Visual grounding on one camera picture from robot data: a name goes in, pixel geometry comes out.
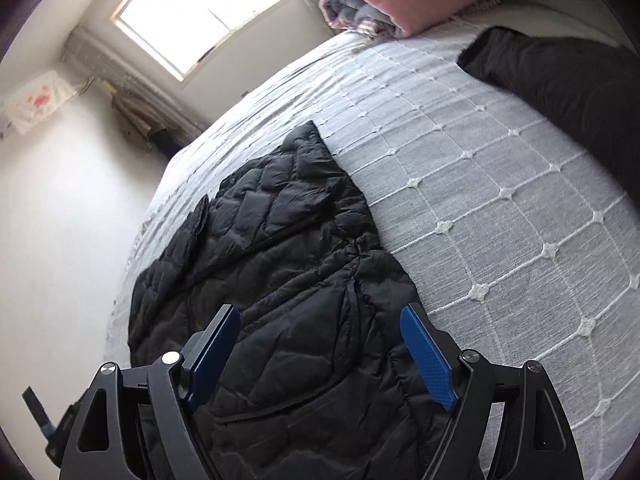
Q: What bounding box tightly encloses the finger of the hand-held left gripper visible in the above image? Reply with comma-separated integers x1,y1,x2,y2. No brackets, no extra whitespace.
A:
21,386,57,444

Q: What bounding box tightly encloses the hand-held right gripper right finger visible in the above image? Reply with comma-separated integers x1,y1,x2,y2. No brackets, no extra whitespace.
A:
399,302,586,480

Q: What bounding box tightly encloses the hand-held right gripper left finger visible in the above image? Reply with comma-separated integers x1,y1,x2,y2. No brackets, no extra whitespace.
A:
59,304,242,480

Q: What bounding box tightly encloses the black quilted jacket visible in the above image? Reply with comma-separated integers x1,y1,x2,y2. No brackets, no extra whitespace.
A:
127,121,483,480

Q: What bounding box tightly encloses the grey checked bedspread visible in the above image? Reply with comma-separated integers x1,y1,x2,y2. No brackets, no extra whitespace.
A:
107,2,640,480

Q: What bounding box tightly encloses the dark object beside curtain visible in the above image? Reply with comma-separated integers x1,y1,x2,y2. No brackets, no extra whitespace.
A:
149,129,179,157

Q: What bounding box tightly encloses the grey curtain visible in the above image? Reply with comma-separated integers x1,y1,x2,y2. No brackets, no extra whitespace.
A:
64,29,207,157

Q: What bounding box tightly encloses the black cloth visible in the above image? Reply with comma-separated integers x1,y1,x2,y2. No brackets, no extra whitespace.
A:
457,25,640,203

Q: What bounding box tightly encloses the window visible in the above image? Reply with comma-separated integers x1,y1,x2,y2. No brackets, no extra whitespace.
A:
112,0,297,82

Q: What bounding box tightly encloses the folded pink quilt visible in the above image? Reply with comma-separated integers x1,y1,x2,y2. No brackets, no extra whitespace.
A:
320,0,501,42

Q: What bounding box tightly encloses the wall poster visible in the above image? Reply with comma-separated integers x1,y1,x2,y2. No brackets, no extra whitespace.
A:
1,72,77,136

